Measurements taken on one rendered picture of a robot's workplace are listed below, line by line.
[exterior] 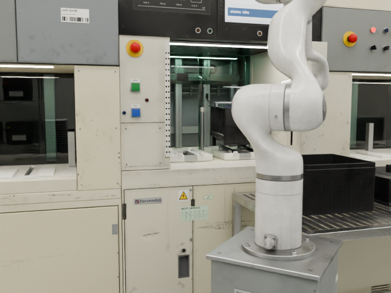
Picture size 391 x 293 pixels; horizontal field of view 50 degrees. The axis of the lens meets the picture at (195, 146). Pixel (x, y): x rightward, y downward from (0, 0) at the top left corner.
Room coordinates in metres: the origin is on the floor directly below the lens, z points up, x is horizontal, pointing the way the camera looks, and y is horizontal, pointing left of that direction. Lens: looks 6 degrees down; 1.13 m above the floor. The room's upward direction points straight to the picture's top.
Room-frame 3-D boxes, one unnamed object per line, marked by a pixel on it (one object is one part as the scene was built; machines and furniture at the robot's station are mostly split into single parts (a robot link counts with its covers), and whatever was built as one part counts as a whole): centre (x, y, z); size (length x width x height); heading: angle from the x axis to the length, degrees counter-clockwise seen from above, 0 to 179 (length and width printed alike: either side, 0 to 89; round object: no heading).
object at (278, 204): (1.06, -0.22, 0.85); 0.19 x 0.19 x 0.18
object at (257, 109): (1.07, -0.18, 1.07); 0.19 x 0.12 x 0.24; 71
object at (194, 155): (2.02, 0.05, 0.89); 0.22 x 0.21 x 0.04; 16
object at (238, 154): (2.09, -0.21, 0.89); 0.22 x 0.21 x 0.04; 16
